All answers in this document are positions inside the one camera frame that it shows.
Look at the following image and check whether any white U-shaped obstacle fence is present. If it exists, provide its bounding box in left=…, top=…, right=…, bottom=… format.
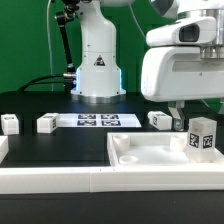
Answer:
left=0, top=134, right=224, bottom=195

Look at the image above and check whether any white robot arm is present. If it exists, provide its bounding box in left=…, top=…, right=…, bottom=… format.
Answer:
left=62, top=0, right=224, bottom=130

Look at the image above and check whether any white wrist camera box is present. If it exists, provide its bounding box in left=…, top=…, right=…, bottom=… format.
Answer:
left=146, top=16, right=216, bottom=47

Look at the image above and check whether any white square tabletop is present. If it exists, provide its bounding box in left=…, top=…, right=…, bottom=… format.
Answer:
left=107, top=132, right=224, bottom=167

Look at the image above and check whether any thin white hanging cable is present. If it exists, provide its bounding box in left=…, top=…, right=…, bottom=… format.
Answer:
left=45, top=0, right=55, bottom=93

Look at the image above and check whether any white sheet with fiducial tags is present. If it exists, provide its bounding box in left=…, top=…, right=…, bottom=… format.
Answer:
left=58, top=113, right=141, bottom=128

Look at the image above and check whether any black cable bundle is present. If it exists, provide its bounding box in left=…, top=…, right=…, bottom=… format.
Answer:
left=17, top=73, right=75, bottom=93

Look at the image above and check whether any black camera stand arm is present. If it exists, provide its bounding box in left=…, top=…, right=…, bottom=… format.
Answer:
left=55, top=0, right=80, bottom=93

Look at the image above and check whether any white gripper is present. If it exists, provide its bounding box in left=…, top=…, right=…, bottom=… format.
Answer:
left=141, top=46, right=224, bottom=131

